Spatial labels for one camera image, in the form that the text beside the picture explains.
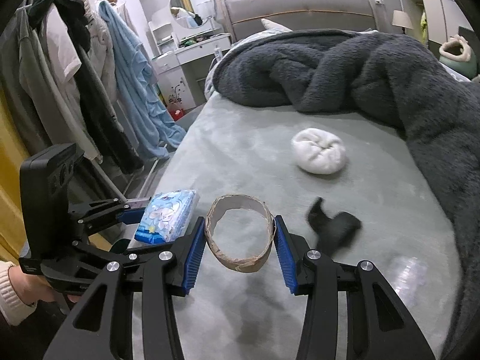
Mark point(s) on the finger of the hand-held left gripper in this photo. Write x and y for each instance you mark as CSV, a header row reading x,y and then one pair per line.
x,y
129,213
112,253

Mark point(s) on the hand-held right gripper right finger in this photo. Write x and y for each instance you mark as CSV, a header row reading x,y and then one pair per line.
x,y
287,258

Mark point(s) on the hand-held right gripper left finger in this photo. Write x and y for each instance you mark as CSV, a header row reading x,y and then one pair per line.
x,y
193,258

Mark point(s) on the blue tissue packet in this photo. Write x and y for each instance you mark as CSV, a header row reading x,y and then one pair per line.
x,y
165,215

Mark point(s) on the cardboard tape roll core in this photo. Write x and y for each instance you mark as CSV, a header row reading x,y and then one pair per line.
x,y
243,264

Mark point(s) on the black sock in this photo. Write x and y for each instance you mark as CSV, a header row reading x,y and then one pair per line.
x,y
337,228

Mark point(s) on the small white sock ball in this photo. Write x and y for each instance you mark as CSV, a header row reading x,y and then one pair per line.
x,y
318,153

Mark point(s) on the clear plastic air cushion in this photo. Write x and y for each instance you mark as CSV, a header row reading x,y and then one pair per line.
x,y
407,273

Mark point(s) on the person's left forearm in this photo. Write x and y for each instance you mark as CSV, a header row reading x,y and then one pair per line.
x,y
11,296

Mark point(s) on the person's left hand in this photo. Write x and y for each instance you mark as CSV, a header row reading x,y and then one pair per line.
x,y
37,288

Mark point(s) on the yellow curtain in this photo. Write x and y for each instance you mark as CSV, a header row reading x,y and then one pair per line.
x,y
9,195

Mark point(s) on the white clothes rack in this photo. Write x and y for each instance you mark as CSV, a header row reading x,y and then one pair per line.
x,y
110,183

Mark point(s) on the black trousers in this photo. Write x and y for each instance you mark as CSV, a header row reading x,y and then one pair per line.
x,y
108,127

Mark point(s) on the bed with grey headboard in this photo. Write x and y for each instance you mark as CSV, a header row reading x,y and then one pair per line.
x,y
243,157

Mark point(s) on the small red container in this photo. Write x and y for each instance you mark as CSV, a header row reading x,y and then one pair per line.
x,y
178,114

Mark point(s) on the grey green coat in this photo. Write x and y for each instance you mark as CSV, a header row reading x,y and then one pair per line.
x,y
30,82

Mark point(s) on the light blue robe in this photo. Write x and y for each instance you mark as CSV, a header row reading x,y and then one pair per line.
x,y
131,71

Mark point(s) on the beige sweater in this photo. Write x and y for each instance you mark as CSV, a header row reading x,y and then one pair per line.
x,y
101,56

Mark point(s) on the white shirt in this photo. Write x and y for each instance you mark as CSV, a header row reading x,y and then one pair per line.
x,y
63,45

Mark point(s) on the blue patterned duvet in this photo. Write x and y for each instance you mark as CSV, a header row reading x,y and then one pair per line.
x,y
215,78

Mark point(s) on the white dressing table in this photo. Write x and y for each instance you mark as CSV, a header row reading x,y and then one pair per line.
x,y
202,50

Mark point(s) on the white power strip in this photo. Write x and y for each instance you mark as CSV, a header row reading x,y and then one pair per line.
x,y
217,54

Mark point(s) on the black hanging garment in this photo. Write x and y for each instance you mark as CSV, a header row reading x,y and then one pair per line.
x,y
71,11

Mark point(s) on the dark grey fluffy blanket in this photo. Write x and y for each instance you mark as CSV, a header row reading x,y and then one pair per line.
x,y
375,75

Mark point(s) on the white vanity lamp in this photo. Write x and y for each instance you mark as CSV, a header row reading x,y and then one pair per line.
x,y
208,11

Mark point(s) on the white pillow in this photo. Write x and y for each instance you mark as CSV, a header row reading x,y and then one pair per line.
x,y
273,25

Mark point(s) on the green cream plush pet bed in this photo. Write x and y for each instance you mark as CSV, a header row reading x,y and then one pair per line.
x,y
461,68

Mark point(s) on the bedside table lamp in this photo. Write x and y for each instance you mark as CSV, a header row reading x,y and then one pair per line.
x,y
402,18

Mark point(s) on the yellow green garment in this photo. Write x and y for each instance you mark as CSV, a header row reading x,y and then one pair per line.
x,y
423,26

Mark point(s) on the black desk chair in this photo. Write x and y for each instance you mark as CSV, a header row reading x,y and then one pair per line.
x,y
467,32

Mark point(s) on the white wardrobe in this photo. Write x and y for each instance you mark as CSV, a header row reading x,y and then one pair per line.
x,y
442,11

